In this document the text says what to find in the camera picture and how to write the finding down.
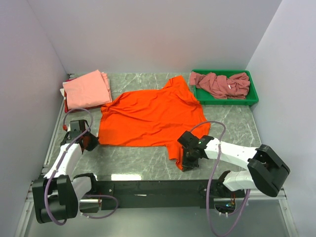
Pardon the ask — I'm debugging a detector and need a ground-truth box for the orange t-shirt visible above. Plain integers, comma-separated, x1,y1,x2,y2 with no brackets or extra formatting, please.
98,76,210,170

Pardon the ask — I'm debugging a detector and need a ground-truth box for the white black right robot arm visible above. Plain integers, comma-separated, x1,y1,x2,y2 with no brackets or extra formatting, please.
178,131,290,197

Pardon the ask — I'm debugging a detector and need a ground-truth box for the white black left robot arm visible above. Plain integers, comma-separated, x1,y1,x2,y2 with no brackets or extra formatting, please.
32,119,99,225

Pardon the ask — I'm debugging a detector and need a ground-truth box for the black base crossbar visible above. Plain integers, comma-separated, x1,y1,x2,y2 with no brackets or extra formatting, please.
69,179,246,213

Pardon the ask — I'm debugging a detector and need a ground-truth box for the folded pink t-shirt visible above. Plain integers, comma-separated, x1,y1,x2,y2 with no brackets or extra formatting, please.
67,70,113,109

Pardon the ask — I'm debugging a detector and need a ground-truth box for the green plastic tray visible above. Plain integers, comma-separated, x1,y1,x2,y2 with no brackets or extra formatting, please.
191,69,259,106

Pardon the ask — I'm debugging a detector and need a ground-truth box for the folded white t-shirt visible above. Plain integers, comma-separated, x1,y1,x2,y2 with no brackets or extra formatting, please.
60,81,72,100

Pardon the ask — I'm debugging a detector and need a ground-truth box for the dusty rose t-shirt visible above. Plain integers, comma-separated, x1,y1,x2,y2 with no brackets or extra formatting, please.
189,72,251,99

